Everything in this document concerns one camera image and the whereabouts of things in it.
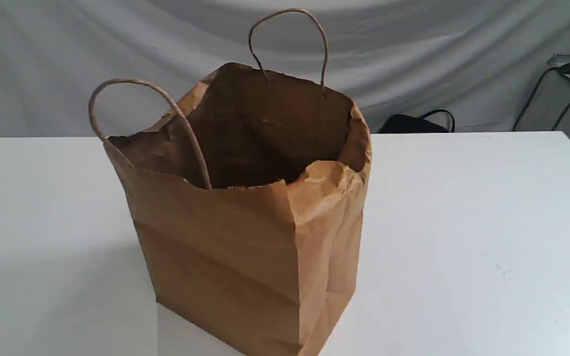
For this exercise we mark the brown paper bag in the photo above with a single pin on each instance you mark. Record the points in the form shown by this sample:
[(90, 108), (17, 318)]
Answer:
[(247, 198)]

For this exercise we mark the black rounded object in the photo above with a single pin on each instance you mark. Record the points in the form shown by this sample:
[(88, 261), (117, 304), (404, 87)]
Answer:
[(405, 124)]

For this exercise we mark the white backdrop cloth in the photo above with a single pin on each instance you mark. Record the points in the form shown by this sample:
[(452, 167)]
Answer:
[(476, 58)]

